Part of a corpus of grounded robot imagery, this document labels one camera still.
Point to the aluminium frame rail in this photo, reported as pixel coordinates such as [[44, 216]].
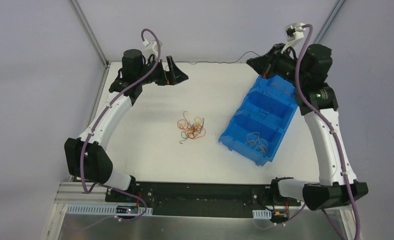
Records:
[[94, 203]]

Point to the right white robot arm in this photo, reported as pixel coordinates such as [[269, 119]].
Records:
[[338, 185]]

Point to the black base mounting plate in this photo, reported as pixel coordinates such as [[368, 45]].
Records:
[[200, 199]]

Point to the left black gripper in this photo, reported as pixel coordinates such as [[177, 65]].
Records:
[[165, 73]]

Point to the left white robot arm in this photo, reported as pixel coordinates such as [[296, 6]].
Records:
[[86, 155]]

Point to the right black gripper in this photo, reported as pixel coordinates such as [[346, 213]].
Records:
[[268, 66]]

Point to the blue plastic compartment bin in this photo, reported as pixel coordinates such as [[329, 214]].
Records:
[[259, 125]]

